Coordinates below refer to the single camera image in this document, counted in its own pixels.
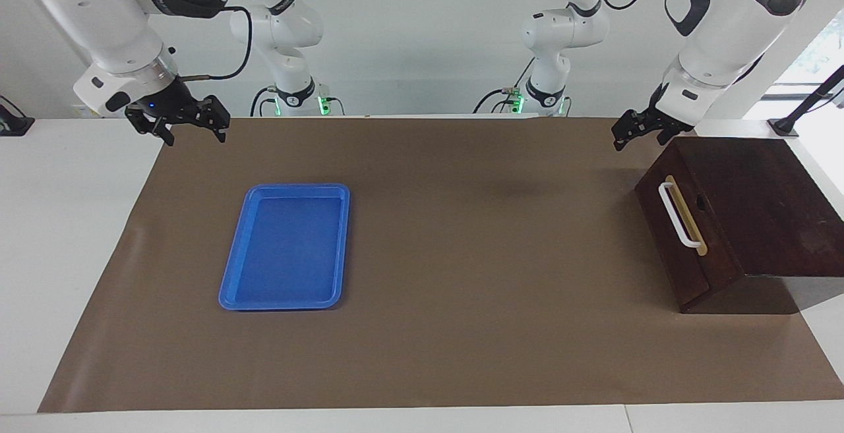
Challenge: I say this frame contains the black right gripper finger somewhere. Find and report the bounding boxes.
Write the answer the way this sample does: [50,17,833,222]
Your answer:
[198,96,230,144]
[125,109,175,147]

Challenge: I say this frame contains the dark brown wooden cabinet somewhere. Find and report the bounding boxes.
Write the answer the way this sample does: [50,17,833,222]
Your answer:
[635,136,844,315]

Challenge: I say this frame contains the black clamp stand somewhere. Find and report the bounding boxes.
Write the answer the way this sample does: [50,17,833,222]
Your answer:
[768,64,844,138]

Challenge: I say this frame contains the blue plastic tray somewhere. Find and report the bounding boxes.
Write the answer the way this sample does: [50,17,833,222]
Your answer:
[218,183,351,311]

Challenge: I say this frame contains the brown table mat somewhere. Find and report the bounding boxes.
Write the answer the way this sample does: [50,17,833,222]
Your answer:
[38,117,844,414]

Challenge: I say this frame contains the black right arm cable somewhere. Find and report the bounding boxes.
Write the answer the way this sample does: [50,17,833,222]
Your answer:
[178,6,255,82]

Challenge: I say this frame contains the black desk mount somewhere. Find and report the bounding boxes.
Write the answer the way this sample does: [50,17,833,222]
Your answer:
[0,96,35,136]

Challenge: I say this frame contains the black base cable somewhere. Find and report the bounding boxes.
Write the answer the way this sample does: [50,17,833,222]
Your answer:
[471,57,536,115]

